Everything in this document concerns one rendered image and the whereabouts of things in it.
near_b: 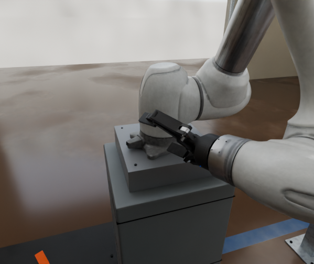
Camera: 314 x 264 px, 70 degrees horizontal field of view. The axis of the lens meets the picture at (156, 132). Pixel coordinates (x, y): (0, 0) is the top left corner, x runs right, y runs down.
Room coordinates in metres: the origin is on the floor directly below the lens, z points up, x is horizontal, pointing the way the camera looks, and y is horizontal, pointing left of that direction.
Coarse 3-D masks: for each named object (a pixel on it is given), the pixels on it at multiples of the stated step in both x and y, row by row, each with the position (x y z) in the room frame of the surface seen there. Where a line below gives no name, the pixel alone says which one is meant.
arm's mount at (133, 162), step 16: (128, 128) 0.81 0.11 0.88; (192, 128) 0.82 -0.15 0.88; (128, 160) 0.59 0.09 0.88; (144, 160) 0.59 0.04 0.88; (160, 160) 0.59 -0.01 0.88; (176, 160) 0.59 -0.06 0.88; (128, 176) 0.53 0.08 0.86; (144, 176) 0.55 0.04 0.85; (160, 176) 0.56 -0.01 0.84; (176, 176) 0.58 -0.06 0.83; (192, 176) 0.59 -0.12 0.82; (208, 176) 0.61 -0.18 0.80
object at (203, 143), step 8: (208, 136) 0.40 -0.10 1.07; (216, 136) 0.39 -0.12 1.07; (192, 144) 0.40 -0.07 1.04; (200, 144) 0.39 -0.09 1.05; (208, 144) 0.37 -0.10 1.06; (192, 152) 0.44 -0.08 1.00; (200, 152) 0.37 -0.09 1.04; (208, 152) 0.36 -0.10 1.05; (200, 160) 0.37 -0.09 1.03; (208, 168) 0.36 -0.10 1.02
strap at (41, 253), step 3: (39, 252) 0.88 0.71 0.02; (42, 252) 0.88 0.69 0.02; (36, 255) 0.87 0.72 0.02; (39, 255) 0.87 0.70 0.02; (42, 255) 0.87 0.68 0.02; (36, 258) 0.85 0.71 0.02; (39, 258) 0.85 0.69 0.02; (42, 258) 0.85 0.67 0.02; (45, 258) 0.85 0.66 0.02; (39, 261) 0.83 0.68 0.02; (42, 261) 0.83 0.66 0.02; (45, 261) 0.83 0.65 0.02; (48, 261) 0.83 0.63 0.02
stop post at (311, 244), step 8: (312, 224) 0.92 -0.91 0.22; (312, 232) 0.90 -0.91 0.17; (288, 240) 0.97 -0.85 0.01; (296, 240) 0.97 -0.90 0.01; (304, 240) 0.93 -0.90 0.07; (312, 240) 0.89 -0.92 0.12; (296, 248) 0.92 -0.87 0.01; (304, 248) 0.91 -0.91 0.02; (312, 248) 0.87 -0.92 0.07; (304, 256) 0.87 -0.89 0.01; (312, 256) 0.86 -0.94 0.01
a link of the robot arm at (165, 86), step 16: (160, 64) 0.72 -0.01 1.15; (176, 64) 0.70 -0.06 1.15; (144, 80) 0.69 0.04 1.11; (160, 80) 0.64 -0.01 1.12; (176, 80) 0.65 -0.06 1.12; (192, 80) 0.71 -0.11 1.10; (144, 96) 0.66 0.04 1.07; (160, 96) 0.63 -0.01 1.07; (176, 96) 0.64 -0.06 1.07; (192, 96) 0.66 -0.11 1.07; (144, 112) 0.65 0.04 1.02; (176, 112) 0.64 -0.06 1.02; (192, 112) 0.66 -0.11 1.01; (144, 128) 0.66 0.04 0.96; (160, 128) 0.63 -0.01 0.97
